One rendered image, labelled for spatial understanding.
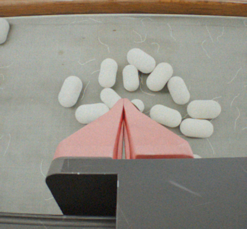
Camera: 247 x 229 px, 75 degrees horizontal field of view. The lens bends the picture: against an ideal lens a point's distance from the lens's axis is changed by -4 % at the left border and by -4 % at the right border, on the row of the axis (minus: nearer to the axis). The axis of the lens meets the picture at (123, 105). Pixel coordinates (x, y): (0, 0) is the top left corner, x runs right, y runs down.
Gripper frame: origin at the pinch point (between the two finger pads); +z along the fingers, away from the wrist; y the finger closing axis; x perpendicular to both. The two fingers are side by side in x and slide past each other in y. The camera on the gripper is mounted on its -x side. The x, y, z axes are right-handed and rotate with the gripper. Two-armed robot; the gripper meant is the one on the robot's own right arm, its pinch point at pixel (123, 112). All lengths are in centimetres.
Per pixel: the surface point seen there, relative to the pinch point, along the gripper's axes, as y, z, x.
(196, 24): -10.3, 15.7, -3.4
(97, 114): 2.7, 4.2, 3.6
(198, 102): -8.3, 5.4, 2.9
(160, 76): -4.1, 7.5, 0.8
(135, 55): -1.3, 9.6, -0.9
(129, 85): -0.6, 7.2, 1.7
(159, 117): -3.8, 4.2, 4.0
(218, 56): -12.7, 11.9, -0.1
